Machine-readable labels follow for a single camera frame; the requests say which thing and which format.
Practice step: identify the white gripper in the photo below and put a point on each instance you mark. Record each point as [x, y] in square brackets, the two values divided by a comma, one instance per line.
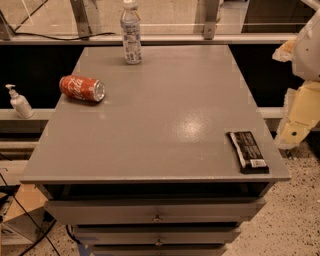
[308, 55]

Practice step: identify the red coke can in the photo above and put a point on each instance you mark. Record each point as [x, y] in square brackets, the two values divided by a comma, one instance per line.
[82, 88]

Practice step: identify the black snack bar wrapper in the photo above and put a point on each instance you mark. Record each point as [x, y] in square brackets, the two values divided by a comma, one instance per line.
[248, 153]

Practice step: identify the grey drawer cabinet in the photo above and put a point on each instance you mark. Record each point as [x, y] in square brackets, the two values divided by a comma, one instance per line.
[160, 133]

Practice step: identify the clear plastic water bottle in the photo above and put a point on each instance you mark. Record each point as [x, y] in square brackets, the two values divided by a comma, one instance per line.
[130, 26]

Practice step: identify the middle grey drawer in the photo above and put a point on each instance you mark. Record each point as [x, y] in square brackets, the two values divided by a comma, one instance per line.
[157, 235]

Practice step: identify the grey drawer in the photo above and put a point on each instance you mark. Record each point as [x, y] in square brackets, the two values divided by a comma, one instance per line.
[157, 235]
[154, 211]
[164, 250]

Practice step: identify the top grey drawer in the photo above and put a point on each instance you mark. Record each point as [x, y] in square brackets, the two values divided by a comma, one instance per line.
[154, 211]

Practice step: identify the bottom grey drawer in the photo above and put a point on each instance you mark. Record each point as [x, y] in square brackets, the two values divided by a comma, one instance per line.
[164, 250]

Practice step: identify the white pump dispenser bottle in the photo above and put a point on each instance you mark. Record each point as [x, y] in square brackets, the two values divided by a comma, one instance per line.
[19, 103]

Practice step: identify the cardboard box on floor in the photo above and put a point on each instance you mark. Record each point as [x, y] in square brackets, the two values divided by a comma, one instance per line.
[23, 216]

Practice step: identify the right metal frame post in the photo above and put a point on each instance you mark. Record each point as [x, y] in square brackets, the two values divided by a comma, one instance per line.
[206, 18]

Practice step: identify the metal frame post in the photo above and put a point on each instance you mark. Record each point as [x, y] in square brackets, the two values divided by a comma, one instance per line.
[87, 17]
[206, 18]

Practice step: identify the left metal frame post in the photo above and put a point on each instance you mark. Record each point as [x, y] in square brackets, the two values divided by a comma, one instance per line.
[87, 17]

